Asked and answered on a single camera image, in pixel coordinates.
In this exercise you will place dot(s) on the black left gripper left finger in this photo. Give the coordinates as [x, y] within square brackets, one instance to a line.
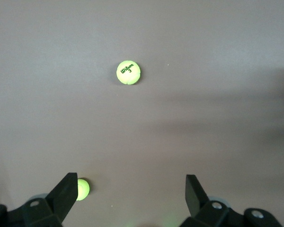
[61, 196]

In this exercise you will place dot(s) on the brown table cloth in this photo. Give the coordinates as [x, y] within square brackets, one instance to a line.
[142, 130]

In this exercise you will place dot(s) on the yellow-green tennis ball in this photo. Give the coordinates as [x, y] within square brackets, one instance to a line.
[128, 73]
[84, 189]

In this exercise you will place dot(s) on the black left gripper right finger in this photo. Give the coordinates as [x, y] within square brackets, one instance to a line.
[196, 196]

